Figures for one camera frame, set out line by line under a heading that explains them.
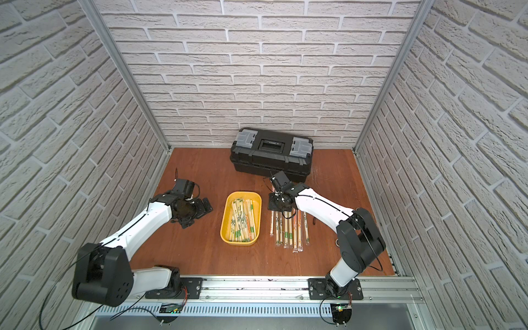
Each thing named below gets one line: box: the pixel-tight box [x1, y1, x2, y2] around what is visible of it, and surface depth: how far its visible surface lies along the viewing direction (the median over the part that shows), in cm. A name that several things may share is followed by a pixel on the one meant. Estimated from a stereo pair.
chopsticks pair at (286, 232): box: [283, 217, 290, 249], surface depth 89 cm
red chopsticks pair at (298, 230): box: [292, 209, 304, 253], surface depth 89 cm
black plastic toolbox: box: [229, 127, 315, 183], surface depth 99 cm
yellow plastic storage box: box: [220, 191, 263, 247], surface depth 91 cm
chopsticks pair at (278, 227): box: [275, 211, 284, 247], surface depth 88 cm
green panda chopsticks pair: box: [303, 211, 311, 246], surface depth 90 cm
